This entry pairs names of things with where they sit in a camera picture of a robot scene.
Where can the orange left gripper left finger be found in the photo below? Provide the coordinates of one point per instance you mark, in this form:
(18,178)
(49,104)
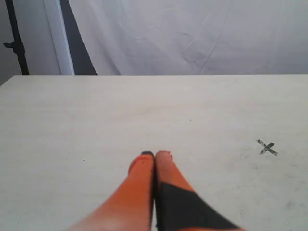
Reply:
(130,207)

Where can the left gripper orange and black right finger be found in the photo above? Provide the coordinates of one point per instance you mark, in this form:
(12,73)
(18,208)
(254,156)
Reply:
(178,206)

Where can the white backdrop cloth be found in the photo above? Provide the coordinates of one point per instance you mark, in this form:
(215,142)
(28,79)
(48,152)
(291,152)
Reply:
(179,37)

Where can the grey tape cross mark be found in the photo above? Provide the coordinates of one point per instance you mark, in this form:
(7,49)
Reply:
(267,148)

